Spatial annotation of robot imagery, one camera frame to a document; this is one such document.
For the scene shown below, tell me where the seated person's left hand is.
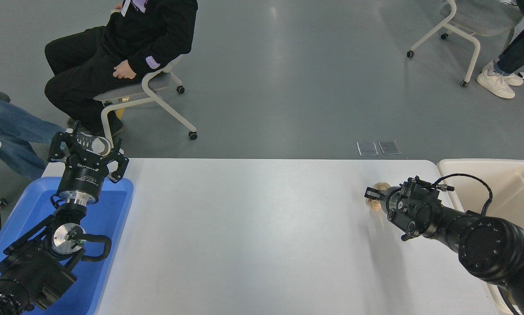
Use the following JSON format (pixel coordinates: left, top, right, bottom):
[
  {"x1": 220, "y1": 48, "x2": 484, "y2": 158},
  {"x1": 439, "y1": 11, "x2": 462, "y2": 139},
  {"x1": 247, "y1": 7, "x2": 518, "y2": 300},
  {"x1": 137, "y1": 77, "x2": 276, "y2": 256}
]
[{"x1": 113, "y1": 60, "x2": 138, "y2": 80}]

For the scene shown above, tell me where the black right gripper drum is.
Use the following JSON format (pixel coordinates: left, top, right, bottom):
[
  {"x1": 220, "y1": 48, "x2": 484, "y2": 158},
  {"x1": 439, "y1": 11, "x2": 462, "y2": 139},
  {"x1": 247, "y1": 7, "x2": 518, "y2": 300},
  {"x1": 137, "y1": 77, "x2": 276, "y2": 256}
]
[{"x1": 378, "y1": 186, "x2": 402, "y2": 219}]

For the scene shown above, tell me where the white shoe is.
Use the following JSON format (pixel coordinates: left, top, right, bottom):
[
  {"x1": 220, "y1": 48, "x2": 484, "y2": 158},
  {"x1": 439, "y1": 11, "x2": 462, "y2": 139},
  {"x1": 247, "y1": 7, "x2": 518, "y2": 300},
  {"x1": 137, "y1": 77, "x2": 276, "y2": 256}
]
[
  {"x1": 485, "y1": 60, "x2": 524, "y2": 87},
  {"x1": 476, "y1": 69, "x2": 516, "y2": 99}
]

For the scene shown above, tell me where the blue plastic tray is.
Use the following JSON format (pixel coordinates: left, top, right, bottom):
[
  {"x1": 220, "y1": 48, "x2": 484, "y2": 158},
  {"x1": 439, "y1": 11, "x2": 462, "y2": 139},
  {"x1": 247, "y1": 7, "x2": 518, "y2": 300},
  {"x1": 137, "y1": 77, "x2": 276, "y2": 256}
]
[{"x1": 0, "y1": 176, "x2": 134, "y2": 315}]

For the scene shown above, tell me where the white frame grey seat chair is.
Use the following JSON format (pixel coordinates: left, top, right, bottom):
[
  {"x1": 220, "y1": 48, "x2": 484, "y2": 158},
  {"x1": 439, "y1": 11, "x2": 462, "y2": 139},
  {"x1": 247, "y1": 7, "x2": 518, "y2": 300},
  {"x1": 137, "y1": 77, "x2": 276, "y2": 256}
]
[
  {"x1": 93, "y1": 56, "x2": 198, "y2": 145},
  {"x1": 406, "y1": 0, "x2": 524, "y2": 87}
]

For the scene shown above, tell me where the seated person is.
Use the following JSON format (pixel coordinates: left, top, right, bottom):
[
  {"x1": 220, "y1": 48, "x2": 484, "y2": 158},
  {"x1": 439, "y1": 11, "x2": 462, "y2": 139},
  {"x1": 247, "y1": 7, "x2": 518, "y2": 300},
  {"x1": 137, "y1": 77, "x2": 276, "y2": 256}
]
[{"x1": 44, "y1": 0, "x2": 199, "y2": 138}]

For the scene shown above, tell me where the person at table edge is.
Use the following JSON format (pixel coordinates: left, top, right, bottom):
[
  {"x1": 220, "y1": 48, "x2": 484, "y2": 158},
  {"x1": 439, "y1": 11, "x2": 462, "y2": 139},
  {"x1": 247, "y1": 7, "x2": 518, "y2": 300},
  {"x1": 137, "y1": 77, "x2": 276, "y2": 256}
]
[{"x1": 0, "y1": 94, "x2": 66, "y2": 181}]

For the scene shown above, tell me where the white and black sneaker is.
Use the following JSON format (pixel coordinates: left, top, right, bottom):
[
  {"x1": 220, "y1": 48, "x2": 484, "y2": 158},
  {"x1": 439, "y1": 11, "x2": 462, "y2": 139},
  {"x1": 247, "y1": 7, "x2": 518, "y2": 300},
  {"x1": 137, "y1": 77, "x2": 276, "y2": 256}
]
[{"x1": 65, "y1": 129, "x2": 125, "y2": 157}]

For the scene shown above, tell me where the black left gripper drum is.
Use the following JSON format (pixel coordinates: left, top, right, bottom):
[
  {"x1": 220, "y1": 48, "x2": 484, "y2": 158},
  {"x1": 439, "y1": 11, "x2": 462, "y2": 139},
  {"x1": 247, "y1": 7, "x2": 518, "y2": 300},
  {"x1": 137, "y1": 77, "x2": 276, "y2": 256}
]
[{"x1": 57, "y1": 151, "x2": 110, "y2": 197}]

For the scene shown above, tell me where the tan paper ball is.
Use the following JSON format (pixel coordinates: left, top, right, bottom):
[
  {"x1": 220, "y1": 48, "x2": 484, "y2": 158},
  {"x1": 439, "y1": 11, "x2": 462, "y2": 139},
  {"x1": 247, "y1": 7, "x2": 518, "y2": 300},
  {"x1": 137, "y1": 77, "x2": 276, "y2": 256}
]
[{"x1": 365, "y1": 182, "x2": 391, "y2": 212}]

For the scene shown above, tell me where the clear floor plate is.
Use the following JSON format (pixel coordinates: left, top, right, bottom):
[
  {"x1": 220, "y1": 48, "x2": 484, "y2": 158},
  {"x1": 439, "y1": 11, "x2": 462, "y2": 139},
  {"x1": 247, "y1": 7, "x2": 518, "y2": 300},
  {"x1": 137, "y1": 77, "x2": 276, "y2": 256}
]
[
  {"x1": 378, "y1": 140, "x2": 401, "y2": 156},
  {"x1": 357, "y1": 141, "x2": 379, "y2": 157}
]

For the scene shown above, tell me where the large pale plastic bin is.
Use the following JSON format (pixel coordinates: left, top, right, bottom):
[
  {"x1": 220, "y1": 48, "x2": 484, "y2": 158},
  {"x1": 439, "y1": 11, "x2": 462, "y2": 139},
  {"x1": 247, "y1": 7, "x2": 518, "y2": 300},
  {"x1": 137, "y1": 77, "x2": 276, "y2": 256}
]
[{"x1": 437, "y1": 158, "x2": 524, "y2": 315}]

